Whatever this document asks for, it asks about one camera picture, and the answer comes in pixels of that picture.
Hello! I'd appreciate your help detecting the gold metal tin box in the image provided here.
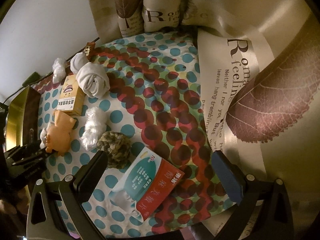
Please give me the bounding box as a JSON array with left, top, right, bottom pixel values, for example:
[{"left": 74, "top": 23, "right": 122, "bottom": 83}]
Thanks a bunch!
[{"left": 5, "top": 86, "right": 41, "bottom": 151}]

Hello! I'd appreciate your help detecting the orange plush toy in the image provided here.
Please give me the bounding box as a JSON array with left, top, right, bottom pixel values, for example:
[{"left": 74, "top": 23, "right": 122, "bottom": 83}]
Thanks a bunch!
[{"left": 46, "top": 110, "right": 76, "bottom": 156}]

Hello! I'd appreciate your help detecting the brown woven yarn ball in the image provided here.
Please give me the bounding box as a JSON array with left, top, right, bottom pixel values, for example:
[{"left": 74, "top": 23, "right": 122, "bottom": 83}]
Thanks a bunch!
[{"left": 97, "top": 131, "right": 131, "bottom": 169}]

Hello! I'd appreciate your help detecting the red teal medicine box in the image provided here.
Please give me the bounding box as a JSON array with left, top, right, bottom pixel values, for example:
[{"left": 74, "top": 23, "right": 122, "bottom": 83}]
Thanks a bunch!
[{"left": 108, "top": 147, "right": 184, "bottom": 222}]

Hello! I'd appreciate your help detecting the white crinkled plastic wrap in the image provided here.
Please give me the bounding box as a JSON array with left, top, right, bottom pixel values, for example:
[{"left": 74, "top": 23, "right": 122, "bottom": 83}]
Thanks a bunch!
[{"left": 80, "top": 107, "right": 107, "bottom": 151}]

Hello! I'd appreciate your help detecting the orange medicine box cartoon mouth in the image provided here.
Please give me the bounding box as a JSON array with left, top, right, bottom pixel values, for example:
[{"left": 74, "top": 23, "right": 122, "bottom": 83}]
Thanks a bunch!
[{"left": 56, "top": 75, "right": 85, "bottom": 116}]

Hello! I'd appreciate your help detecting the white towel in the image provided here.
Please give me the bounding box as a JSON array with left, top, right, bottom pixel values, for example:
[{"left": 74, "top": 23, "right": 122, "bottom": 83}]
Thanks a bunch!
[{"left": 76, "top": 62, "right": 110, "bottom": 99}]

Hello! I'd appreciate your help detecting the red foil candy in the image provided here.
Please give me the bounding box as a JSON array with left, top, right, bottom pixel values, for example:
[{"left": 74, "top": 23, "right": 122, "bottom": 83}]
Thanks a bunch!
[{"left": 83, "top": 41, "right": 95, "bottom": 59}]

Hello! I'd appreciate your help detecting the small white crinkled wrap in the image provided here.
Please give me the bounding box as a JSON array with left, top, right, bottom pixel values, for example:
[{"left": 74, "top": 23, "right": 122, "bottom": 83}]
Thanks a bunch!
[{"left": 52, "top": 58, "right": 67, "bottom": 84}]

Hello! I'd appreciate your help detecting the white rolled sock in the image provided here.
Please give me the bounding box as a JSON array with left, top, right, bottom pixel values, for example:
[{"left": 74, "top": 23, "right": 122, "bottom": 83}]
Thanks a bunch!
[{"left": 70, "top": 52, "right": 89, "bottom": 74}]

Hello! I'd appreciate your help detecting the polka dot bed sheet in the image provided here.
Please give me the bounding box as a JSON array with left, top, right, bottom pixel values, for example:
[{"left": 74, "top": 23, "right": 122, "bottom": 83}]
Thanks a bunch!
[{"left": 32, "top": 31, "right": 237, "bottom": 239}]

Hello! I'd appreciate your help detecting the leaf print pillow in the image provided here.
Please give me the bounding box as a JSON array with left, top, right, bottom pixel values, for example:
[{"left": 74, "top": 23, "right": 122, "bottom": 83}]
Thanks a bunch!
[{"left": 89, "top": 0, "right": 144, "bottom": 42}]

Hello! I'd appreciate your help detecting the beige lettered pillow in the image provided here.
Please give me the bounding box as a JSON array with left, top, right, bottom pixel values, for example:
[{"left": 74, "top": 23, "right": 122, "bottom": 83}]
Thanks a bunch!
[{"left": 142, "top": 0, "right": 181, "bottom": 32}]

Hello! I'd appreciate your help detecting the dark green wall plug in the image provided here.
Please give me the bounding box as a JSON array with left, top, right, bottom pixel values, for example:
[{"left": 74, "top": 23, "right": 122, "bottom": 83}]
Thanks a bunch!
[{"left": 22, "top": 72, "right": 41, "bottom": 87}]

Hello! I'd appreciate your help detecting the black cable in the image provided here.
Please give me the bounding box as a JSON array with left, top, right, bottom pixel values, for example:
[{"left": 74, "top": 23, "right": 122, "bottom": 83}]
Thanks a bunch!
[{"left": 0, "top": 36, "right": 100, "bottom": 104}]

